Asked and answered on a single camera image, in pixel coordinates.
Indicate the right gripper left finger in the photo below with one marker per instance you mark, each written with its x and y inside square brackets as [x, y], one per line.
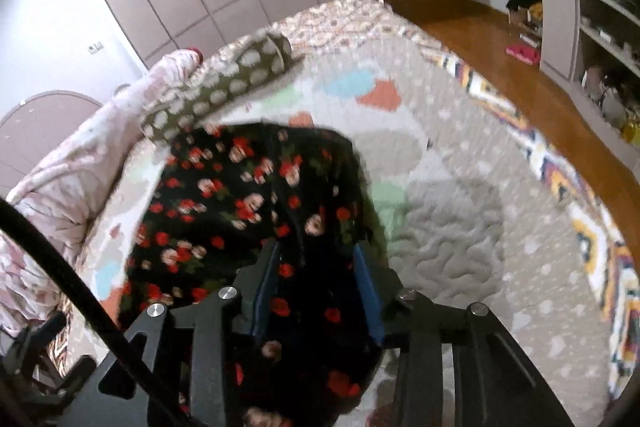
[238, 312]

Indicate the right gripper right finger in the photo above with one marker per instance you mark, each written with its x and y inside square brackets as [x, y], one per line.
[403, 319]

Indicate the black floral garment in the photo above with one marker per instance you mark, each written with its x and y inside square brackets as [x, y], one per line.
[225, 192]

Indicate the quilted patchwork bedspread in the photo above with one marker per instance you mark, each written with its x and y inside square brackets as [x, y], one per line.
[467, 199]

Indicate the pink folded duvet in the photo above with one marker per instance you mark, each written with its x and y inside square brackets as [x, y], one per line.
[69, 188]

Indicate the olive bolster pillow white spots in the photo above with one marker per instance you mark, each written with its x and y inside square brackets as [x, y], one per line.
[266, 56]

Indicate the rounded pink headboard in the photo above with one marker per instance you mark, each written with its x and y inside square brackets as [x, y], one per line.
[35, 127]

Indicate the pink item on floor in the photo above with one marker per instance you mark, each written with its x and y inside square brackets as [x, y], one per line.
[524, 53]

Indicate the white open shelf unit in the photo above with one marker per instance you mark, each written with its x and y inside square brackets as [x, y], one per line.
[580, 35]

